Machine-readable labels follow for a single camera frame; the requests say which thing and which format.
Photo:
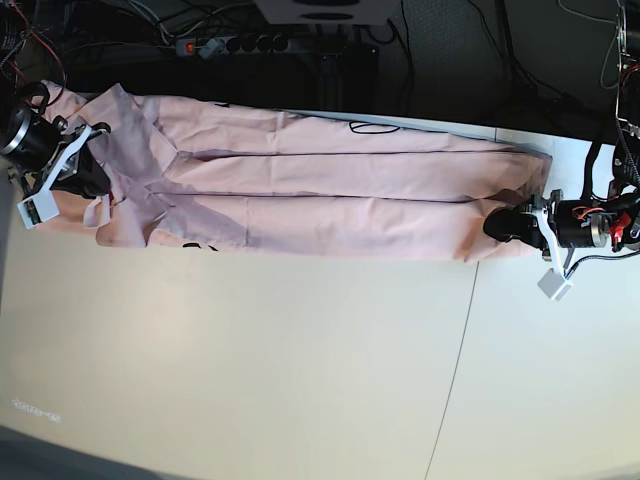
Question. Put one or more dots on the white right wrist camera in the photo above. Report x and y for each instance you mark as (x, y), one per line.
(37, 209)

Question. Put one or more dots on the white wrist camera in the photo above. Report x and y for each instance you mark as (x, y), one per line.
(554, 285)
(37, 209)

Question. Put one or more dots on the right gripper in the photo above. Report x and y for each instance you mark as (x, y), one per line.
(32, 144)

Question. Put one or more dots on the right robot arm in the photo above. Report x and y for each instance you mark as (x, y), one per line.
(16, 30)

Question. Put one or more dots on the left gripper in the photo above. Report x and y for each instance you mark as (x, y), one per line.
(576, 224)

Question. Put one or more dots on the metal table leg column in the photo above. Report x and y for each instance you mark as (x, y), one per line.
(330, 84)

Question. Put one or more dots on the grey camera stand base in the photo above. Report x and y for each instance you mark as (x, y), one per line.
(354, 12)

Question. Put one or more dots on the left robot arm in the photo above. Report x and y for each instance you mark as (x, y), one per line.
(622, 199)

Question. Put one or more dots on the black power adapter box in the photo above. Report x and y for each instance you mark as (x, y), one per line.
(360, 59)

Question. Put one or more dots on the pink T-shirt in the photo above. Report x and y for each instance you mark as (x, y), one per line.
(241, 179)

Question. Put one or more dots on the black power strip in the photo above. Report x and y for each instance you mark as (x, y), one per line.
(248, 44)

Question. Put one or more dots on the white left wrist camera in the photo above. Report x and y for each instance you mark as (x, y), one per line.
(554, 285)

